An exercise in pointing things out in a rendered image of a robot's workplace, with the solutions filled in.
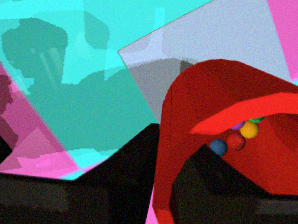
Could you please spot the red marble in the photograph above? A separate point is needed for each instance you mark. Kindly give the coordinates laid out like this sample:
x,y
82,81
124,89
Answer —
x,y
236,141

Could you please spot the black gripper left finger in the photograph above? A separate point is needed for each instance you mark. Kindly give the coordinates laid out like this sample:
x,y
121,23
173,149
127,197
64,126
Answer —
x,y
116,191

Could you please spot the green marble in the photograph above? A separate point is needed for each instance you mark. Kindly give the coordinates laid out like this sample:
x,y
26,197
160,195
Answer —
x,y
257,120

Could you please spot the purple marble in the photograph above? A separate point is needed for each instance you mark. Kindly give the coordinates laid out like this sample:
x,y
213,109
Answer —
x,y
238,126

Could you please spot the blue ball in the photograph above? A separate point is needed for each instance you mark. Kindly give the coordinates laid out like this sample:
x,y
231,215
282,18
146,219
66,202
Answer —
x,y
218,146

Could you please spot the orange ball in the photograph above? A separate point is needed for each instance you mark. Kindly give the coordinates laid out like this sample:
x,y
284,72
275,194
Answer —
x,y
249,130

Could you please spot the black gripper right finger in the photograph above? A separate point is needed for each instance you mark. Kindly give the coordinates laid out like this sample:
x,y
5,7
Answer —
x,y
210,191

